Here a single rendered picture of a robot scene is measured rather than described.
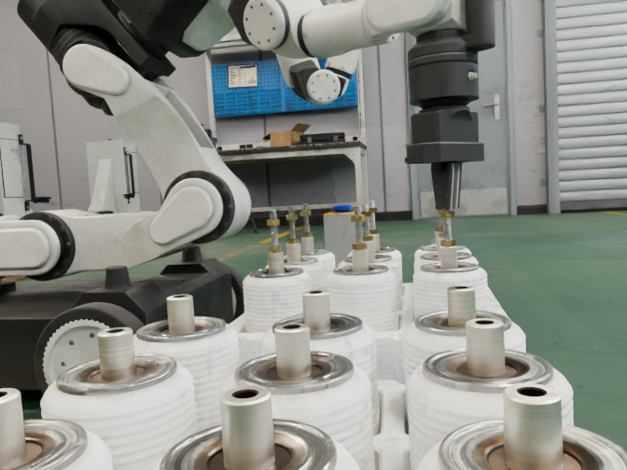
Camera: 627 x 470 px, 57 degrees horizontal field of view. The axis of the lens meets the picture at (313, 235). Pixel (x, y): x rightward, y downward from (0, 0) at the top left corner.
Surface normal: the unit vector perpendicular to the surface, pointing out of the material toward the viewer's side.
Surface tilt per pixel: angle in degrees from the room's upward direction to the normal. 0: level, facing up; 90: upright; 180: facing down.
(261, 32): 106
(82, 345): 90
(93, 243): 90
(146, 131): 113
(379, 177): 90
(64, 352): 90
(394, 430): 0
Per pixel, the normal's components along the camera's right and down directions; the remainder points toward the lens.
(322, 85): 0.11, 0.21
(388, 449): -0.06, -0.99
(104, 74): -0.18, 0.09
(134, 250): -0.51, 0.31
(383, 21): -0.65, 0.10
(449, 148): 0.62, 0.03
